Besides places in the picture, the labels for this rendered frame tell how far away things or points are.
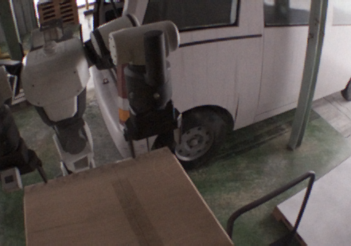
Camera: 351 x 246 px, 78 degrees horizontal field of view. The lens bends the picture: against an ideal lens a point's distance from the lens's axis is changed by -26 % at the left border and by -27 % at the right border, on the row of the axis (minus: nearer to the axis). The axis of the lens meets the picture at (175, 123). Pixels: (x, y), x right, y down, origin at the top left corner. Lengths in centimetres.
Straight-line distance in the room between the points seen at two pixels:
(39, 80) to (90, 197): 44
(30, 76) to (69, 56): 16
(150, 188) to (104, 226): 17
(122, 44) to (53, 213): 46
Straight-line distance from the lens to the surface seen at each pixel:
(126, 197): 69
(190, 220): 63
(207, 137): 210
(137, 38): 48
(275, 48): 203
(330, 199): 213
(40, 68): 95
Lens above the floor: 164
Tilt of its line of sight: 37 degrees down
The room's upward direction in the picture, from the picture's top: 3 degrees counter-clockwise
